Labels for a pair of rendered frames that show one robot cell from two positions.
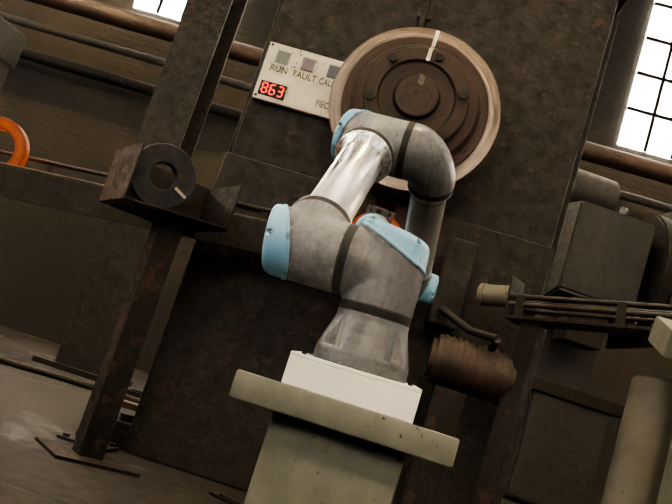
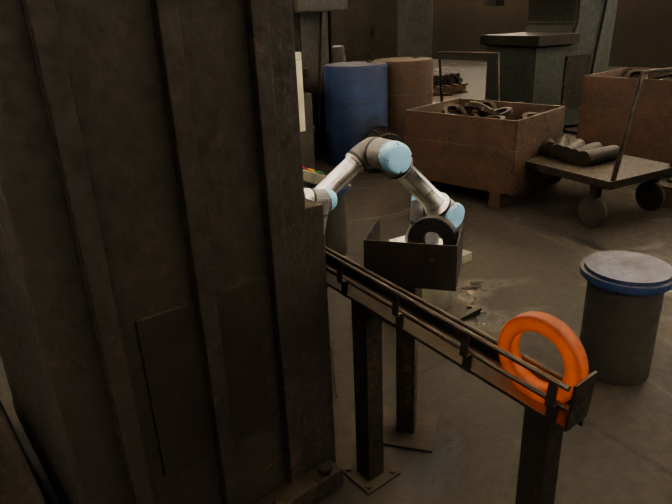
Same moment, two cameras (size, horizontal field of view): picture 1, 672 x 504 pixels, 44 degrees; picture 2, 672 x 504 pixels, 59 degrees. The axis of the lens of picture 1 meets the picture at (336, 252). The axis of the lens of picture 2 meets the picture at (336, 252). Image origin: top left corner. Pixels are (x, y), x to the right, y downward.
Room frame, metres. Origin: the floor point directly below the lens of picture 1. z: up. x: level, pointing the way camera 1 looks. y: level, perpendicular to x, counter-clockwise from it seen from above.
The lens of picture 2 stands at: (3.28, 1.46, 1.32)
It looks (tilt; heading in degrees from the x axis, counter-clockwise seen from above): 22 degrees down; 227
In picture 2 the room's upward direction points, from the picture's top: 2 degrees counter-clockwise
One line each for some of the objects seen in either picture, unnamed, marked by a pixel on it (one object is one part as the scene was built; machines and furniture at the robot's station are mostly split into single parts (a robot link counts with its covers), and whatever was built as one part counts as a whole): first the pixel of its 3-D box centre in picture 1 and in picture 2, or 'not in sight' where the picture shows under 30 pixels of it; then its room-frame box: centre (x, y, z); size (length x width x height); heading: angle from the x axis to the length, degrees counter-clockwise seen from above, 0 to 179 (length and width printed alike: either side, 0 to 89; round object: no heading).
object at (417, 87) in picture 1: (416, 98); not in sight; (2.12, -0.08, 1.11); 0.28 x 0.06 x 0.28; 85
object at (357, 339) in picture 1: (367, 339); (422, 230); (1.32, -0.09, 0.40); 0.15 x 0.15 x 0.10
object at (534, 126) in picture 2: not in sight; (482, 147); (-0.55, -1.01, 0.33); 0.93 x 0.73 x 0.66; 92
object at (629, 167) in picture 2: not in sight; (581, 135); (-0.64, -0.30, 0.48); 1.18 x 0.65 x 0.96; 75
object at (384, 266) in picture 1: (383, 267); (425, 205); (1.31, -0.08, 0.52); 0.13 x 0.12 x 0.14; 80
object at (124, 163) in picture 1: (129, 307); (413, 337); (2.01, 0.43, 0.36); 0.26 x 0.20 x 0.72; 120
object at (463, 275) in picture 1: (451, 285); not in sight; (2.21, -0.32, 0.68); 0.11 x 0.08 x 0.24; 175
